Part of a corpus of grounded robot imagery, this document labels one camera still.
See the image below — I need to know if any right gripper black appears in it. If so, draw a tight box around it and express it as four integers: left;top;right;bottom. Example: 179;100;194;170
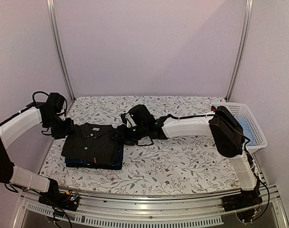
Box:
110;123;148;146

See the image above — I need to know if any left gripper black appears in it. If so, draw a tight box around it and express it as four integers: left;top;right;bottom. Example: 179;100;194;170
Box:
44;114;76;140

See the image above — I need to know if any blue plaid shirt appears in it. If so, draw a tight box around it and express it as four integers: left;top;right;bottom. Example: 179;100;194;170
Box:
65;142;124;167

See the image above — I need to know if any black pinstriped long sleeve shirt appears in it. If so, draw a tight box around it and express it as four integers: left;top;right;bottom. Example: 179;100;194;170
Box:
61;123;122;165

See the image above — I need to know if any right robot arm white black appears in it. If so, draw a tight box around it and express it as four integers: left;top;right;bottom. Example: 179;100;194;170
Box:
114;104;260;207

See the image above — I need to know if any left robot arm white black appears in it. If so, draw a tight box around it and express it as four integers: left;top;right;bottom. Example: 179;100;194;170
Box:
0;93;74;206

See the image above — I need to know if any floral patterned tablecloth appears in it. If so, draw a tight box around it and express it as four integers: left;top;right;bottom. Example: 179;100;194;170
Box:
37;95;262;196

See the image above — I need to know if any white plastic laundry basket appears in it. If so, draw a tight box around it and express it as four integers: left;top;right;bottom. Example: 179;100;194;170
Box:
212;102;268;153

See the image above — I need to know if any light blue shirt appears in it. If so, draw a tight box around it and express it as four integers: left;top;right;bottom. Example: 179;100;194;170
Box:
211;103;261;146

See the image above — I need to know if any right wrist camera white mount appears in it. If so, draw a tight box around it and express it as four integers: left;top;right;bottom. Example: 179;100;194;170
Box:
121;113;136;128

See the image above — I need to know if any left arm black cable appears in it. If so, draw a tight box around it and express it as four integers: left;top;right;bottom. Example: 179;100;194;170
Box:
31;91;51;103

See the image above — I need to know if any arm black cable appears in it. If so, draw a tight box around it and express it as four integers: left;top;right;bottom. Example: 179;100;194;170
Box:
168;113;217;121
31;91;51;103

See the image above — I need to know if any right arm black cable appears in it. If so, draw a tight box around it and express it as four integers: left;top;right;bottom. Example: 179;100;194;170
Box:
168;113;217;121

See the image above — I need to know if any left aluminium frame post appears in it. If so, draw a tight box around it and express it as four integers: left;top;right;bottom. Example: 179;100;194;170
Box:
47;0;75;101

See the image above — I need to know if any aluminium frame post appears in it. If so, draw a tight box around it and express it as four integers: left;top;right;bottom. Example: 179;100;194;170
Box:
225;0;253;101
47;0;75;101

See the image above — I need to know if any aluminium front rail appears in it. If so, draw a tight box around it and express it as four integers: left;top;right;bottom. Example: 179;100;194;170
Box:
12;185;289;228

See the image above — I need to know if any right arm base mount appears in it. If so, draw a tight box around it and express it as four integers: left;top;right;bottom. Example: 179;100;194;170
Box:
221;189;262;212

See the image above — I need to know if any right aluminium frame post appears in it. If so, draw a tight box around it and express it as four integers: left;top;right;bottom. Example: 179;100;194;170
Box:
225;0;253;101

